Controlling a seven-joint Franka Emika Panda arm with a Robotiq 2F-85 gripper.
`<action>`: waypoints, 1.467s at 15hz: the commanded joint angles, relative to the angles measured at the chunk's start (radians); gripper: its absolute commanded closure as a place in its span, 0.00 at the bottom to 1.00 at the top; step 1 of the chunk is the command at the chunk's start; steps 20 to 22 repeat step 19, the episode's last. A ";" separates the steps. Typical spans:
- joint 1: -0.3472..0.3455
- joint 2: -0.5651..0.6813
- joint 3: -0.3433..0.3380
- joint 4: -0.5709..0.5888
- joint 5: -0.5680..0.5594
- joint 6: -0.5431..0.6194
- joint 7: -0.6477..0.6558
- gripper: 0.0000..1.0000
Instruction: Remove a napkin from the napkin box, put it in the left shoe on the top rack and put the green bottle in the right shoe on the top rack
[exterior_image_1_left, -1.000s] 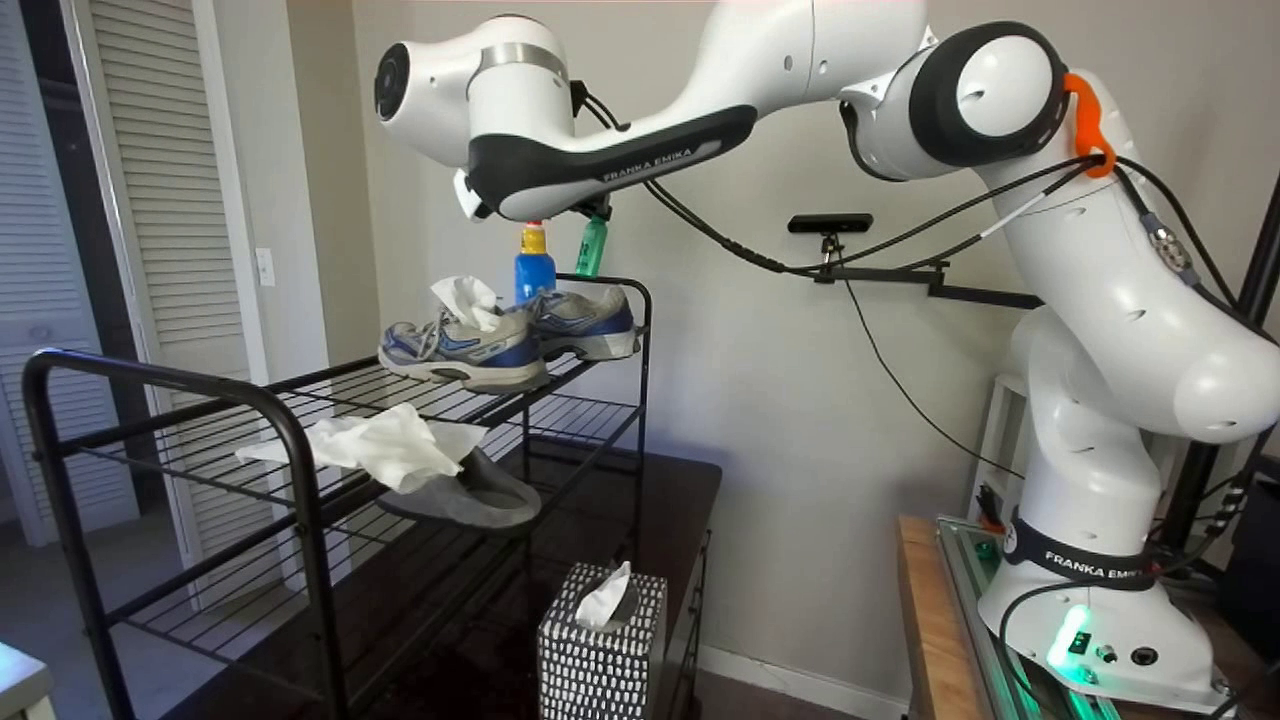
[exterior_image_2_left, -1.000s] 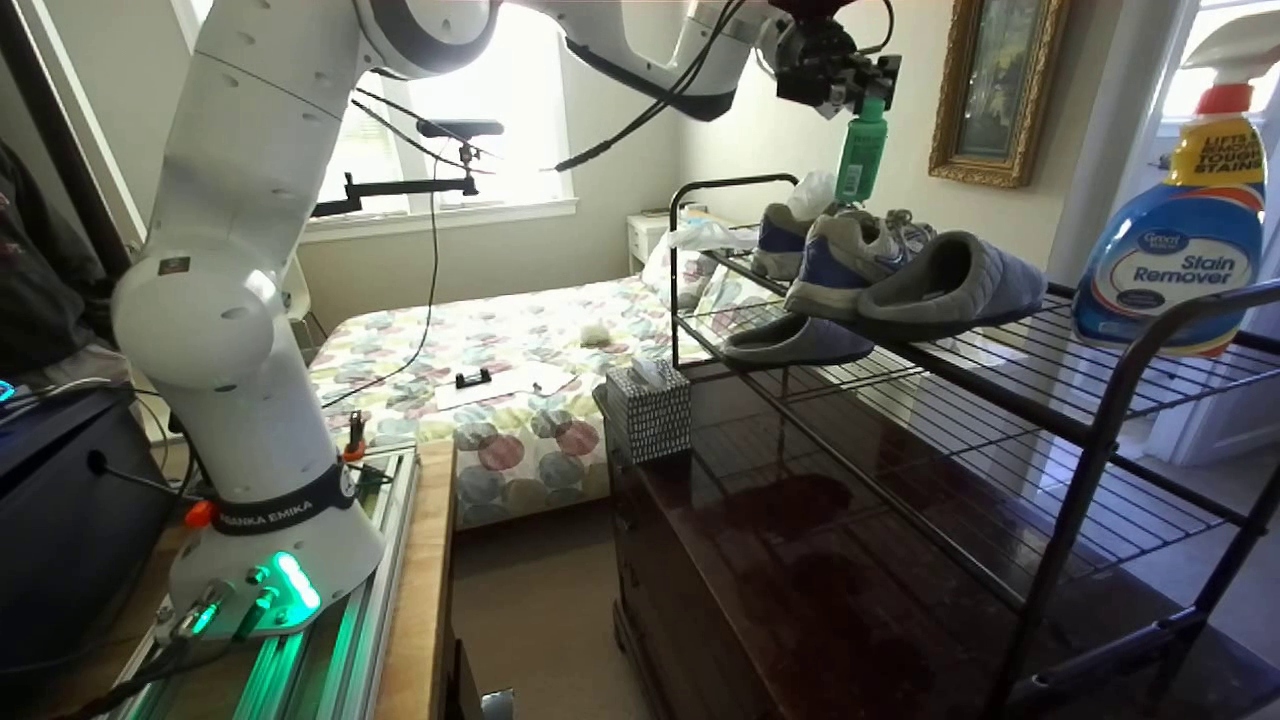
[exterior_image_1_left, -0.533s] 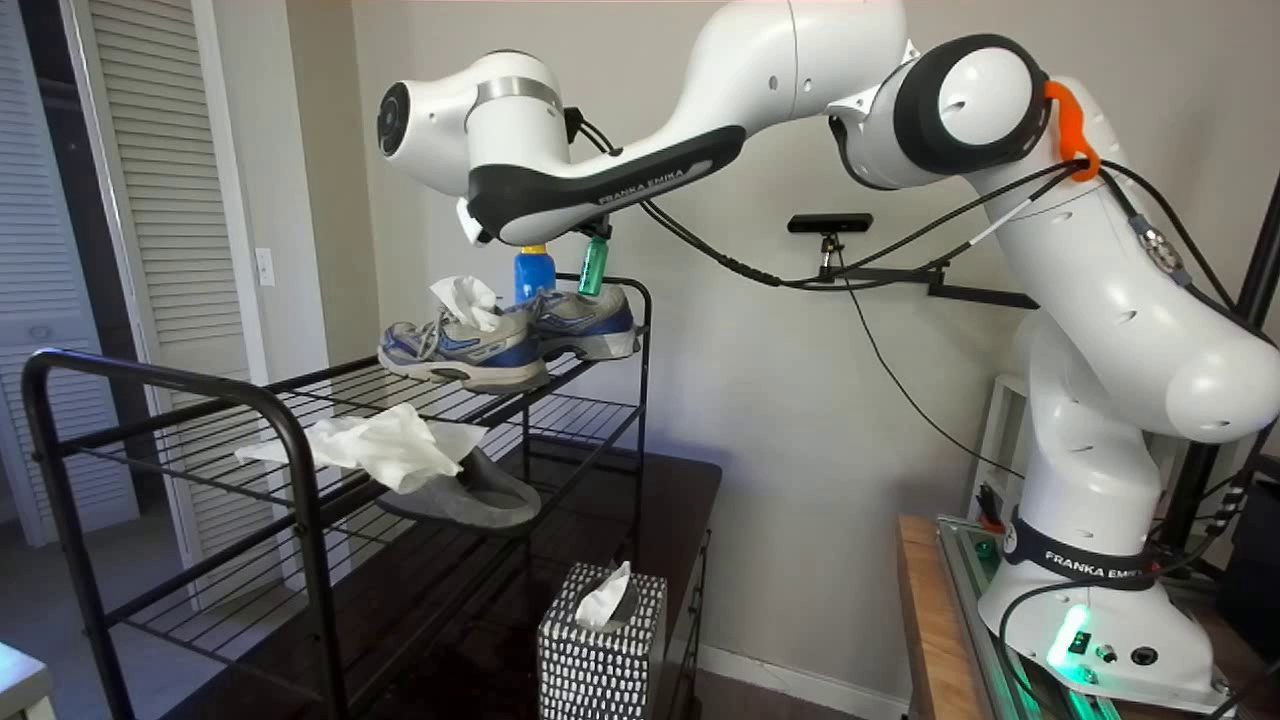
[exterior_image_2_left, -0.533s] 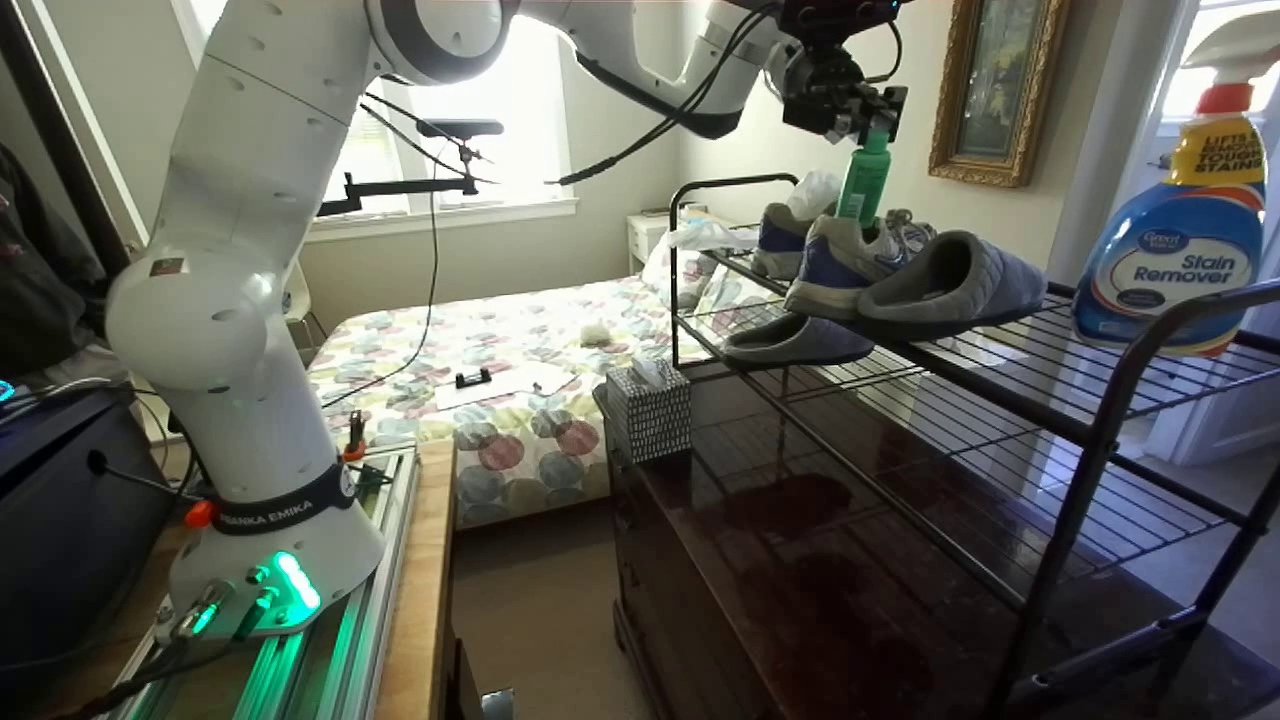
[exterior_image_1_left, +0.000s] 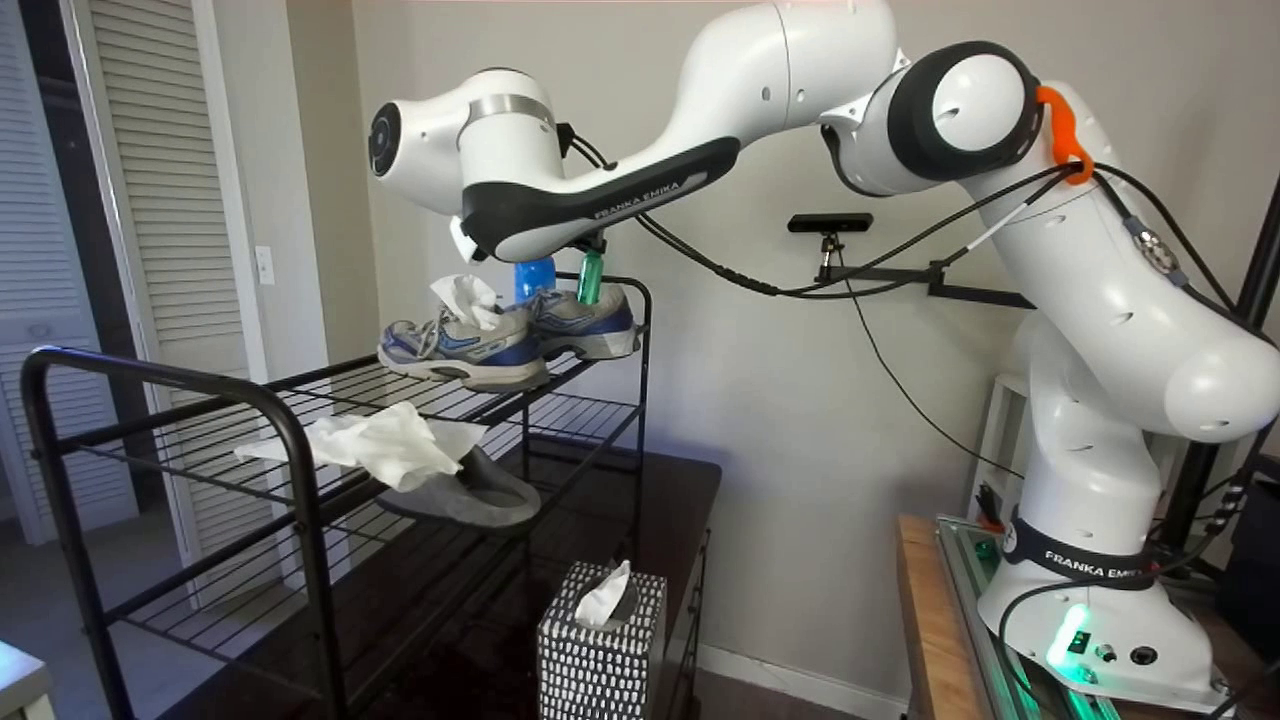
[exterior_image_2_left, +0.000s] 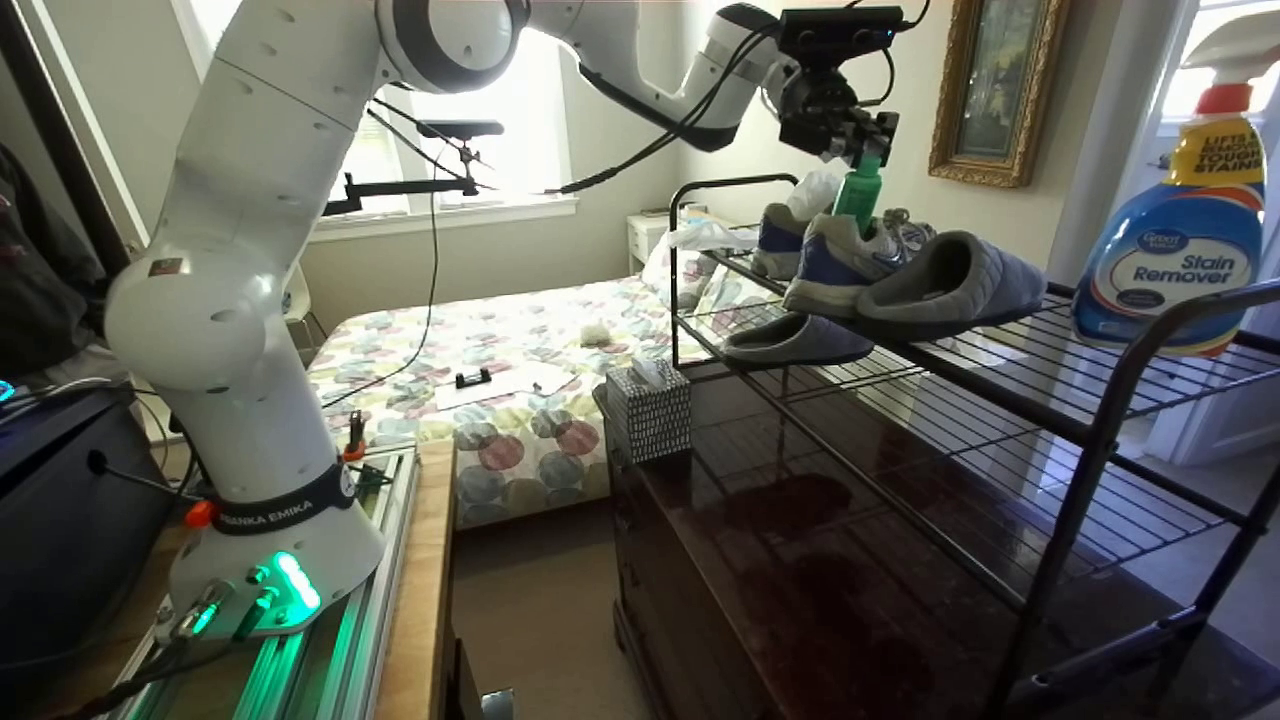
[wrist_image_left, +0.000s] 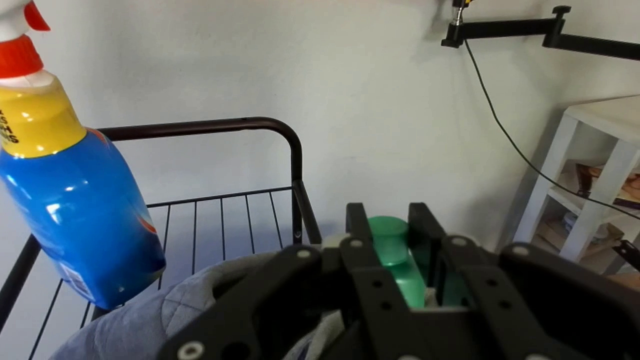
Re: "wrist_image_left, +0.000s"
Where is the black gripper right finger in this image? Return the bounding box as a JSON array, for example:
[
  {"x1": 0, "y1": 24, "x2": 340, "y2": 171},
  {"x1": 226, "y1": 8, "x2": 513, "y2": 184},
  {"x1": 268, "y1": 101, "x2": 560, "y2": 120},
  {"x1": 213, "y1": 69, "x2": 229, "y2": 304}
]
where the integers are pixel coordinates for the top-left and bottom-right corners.
[{"x1": 407, "y1": 203, "x2": 640, "y2": 360}]

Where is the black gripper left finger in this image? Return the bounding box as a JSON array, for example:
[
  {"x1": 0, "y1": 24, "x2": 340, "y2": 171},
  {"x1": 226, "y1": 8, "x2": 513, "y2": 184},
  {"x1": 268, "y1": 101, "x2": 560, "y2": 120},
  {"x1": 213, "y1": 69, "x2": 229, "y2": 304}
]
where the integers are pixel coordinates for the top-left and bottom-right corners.
[{"x1": 156, "y1": 203, "x2": 418, "y2": 360}]

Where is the green shampoo bottle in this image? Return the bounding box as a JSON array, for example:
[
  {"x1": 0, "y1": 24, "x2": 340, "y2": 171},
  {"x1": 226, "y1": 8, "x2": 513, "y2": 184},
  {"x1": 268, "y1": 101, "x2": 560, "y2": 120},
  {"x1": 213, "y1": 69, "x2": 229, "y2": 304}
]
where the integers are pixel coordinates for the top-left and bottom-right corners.
[{"x1": 367, "y1": 214, "x2": 469, "y2": 313}]

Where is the black metal shoe rack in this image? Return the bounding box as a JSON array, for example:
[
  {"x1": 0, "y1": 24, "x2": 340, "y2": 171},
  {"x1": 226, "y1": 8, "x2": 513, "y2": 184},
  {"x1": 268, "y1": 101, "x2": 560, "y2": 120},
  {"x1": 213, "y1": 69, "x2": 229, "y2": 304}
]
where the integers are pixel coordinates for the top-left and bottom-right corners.
[{"x1": 0, "y1": 116, "x2": 324, "y2": 360}]

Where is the blue stain remover spray bottle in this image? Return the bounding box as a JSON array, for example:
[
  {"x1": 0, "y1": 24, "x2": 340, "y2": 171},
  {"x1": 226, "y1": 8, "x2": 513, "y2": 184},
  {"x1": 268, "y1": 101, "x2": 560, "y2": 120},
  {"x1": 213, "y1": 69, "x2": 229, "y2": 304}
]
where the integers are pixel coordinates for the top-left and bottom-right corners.
[{"x1": 0, "y1": 0, "x2": 168, "y2": 313}]

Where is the white cubby shelf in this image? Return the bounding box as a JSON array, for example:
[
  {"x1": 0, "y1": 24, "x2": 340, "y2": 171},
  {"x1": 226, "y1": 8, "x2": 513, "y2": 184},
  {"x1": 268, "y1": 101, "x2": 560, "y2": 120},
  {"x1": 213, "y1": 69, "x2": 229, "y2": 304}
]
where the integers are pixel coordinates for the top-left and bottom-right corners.
[{"x1": 510, "y1": 95, "x2": 640, "y2": 277}]

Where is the grey fleece slipper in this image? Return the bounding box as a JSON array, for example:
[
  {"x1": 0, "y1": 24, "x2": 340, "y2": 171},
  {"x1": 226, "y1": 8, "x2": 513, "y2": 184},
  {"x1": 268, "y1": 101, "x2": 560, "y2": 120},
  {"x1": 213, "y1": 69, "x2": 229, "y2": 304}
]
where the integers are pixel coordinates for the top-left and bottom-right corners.
[{"x1": 49, "y1": 252, "x2": 351, "y2": 360}]

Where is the thin black cable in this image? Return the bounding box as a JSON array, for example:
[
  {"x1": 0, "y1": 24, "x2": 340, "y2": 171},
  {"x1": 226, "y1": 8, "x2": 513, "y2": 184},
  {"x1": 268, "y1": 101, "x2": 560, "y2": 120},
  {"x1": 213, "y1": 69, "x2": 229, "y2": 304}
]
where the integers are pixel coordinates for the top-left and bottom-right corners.
[{"x1": 463, "y1": 39, "x2": 640, "y2": 224}]

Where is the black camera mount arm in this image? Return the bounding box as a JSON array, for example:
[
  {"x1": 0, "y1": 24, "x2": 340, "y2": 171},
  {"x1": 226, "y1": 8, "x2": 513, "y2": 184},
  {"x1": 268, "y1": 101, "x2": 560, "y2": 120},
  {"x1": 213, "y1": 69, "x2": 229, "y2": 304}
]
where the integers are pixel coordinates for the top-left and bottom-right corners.
[{"x1": 438, "y1": 0, "x2": 640, "y2": 65}]

